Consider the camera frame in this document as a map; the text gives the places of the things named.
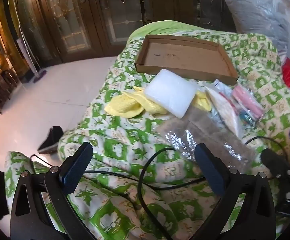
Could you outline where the green and white printed quilt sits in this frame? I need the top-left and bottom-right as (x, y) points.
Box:
(4, 29), (290, 240)

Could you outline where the white packet with red label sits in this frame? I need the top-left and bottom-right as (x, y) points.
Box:
(205, 80), (243, 138)

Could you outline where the wooden glass-door cabinet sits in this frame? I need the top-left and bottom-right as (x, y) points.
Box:
(10, 0), (235, 65)

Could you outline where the black shoe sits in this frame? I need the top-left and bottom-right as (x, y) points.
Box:
(38, 126), (64, 155)

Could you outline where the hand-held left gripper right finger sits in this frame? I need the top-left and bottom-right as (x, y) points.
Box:
(194, 144), (276, 240)

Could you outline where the purple mop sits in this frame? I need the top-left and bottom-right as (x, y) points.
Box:
(18, 27), (48, 84)

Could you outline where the white plump plastic packet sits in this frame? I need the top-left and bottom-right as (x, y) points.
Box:
(144, 69), (197, 119)

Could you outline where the black cable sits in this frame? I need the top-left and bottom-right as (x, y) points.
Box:
(30, 154), (207, 190)
(138, 136), (290, 240)

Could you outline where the large plastic bag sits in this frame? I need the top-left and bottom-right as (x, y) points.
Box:
(223, 0), (290, 53)

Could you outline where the yellow towel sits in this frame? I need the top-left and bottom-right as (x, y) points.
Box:
(104, 86), (212, 118)

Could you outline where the brown fabric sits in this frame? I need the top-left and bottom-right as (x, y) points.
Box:
(155, 105), (258, 170)

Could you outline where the plain green sheet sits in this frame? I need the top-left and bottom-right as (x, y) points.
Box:
(131, 20), (205, 39)

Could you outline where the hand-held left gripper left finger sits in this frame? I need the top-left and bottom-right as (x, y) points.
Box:
(10, 142), (93, 240)

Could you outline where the shallow cardboard tray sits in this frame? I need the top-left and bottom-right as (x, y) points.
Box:
(135, 34), (239, 86)

